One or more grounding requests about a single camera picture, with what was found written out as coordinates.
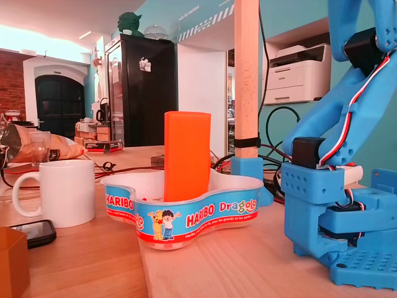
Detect orange half-round block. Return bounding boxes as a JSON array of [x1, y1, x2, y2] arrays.
[[163, 111, 212, 202]]

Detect Haribo Dragolo candy tub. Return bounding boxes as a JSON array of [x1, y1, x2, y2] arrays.
[[100, 169, 265, 251]]

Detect black fridge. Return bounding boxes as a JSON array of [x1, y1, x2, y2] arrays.
[[104, 34, 178, 148]]

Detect red black flat box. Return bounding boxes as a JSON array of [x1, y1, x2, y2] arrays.
[[83, 139, 125, 153]]

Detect wooden drawer box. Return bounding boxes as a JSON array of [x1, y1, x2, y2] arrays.
[[75, 120, 112, 144]]

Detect black kettle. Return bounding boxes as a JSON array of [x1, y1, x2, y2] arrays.
[[94, 97, 111, 125]]

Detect white printer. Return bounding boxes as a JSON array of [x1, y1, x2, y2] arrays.
[[263, 43, 332, 106]]

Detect glass dome cover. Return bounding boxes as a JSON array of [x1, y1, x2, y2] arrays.
[[144, 24, 170, 40]]

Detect light wooden base board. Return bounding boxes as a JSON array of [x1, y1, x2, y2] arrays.
[[136, 186, 397, 298]]

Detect crumpled chips bag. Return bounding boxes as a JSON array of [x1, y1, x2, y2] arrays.
[[0, 124, 88, 164]]

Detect white ceramic mug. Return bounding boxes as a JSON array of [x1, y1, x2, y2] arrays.
[[11, 160, 96, 229]]

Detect green Yoda figure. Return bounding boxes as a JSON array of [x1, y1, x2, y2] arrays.
[[117, 11, 144, 38]]

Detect dark arched door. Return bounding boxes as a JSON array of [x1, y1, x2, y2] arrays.
[[34, 74, 86, 137]]

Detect white power strip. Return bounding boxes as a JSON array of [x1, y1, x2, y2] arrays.
[[336, 164, 364, 184]]

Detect clear drinking glass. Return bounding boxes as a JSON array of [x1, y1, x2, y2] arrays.
[[28, 131, 52, 168]]

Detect black smartphone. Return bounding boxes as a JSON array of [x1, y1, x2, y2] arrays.
[[9, 219, 58, 250]]

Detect black strap band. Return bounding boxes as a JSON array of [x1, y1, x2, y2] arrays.
[[233, 138, 261, 149]]

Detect blue post base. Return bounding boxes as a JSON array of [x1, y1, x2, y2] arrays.
[[230, 156, 275, 208]]

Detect red black braided cable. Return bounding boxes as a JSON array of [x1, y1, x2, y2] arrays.
[[4, 153, 167, 179]]

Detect wooden camera post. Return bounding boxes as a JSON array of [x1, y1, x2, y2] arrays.
[[234, 0, 260, 159]]

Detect blue printed bracket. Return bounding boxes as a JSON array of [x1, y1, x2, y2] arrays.
[[370, 169, 397, 196]]

